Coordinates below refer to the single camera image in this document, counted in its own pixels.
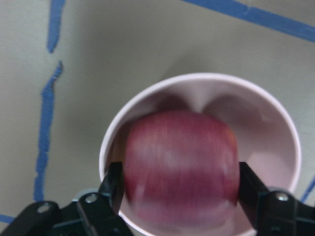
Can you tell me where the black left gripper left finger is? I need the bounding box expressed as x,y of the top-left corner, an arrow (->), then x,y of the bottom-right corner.
77,162 -> 132,236

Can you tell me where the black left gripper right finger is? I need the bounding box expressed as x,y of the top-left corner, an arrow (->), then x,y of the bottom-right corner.
239,162 -> 299,236

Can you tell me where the pink bowl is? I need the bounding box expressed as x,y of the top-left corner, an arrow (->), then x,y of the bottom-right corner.
99,73 -> 301,236

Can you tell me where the red apple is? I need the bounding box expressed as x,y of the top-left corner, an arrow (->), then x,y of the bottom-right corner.
124,111 -> 240,227

